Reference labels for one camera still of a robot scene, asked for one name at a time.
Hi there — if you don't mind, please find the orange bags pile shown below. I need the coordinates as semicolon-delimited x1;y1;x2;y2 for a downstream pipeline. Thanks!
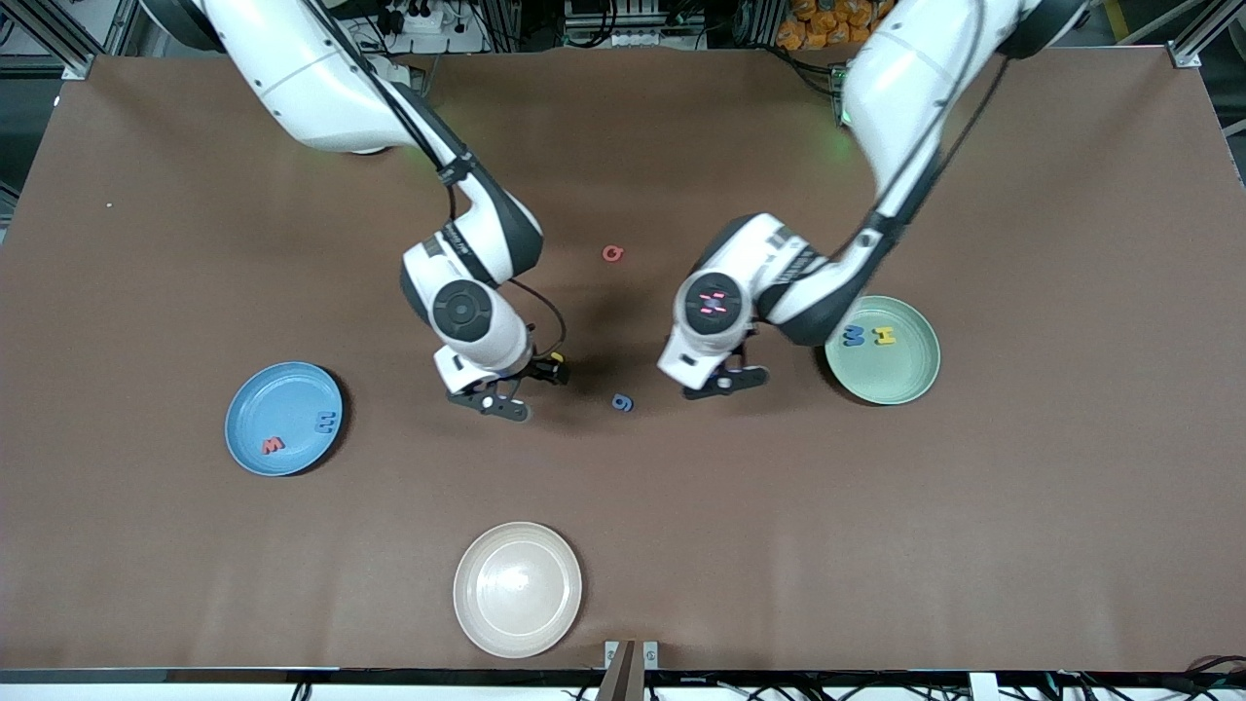
776;0;892;52

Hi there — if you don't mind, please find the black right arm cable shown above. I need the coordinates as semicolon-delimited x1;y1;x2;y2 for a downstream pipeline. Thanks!
307;0;568;359

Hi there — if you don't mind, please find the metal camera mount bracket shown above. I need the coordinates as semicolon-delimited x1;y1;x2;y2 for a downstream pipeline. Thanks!
596;640;660;701

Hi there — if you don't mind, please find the blue plate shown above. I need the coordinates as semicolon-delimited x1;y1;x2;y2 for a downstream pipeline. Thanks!
224;361;345;478

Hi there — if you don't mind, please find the aluminium frame profile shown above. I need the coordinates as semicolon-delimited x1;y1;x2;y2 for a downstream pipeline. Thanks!
0;0;132;81
1168;0;1246;69

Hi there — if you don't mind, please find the green plate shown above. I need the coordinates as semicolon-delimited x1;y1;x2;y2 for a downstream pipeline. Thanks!
825;295;942;406

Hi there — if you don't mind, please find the white power strip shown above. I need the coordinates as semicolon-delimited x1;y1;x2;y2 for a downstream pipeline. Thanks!
375;0;473;37

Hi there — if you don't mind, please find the beige plate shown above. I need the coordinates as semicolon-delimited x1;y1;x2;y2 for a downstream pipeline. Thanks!
453;522;583;659

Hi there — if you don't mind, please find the black equipment rack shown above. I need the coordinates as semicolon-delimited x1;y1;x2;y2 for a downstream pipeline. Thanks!
563;0;707;50

